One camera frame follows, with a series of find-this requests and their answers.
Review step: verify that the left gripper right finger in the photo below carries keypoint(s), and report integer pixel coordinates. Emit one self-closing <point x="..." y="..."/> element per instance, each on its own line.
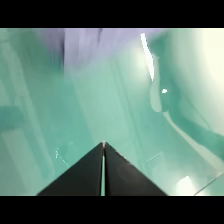
<point x="125" y="176"/>

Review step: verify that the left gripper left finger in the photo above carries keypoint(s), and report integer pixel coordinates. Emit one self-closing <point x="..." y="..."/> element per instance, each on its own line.
<point x="85" y="176"/>

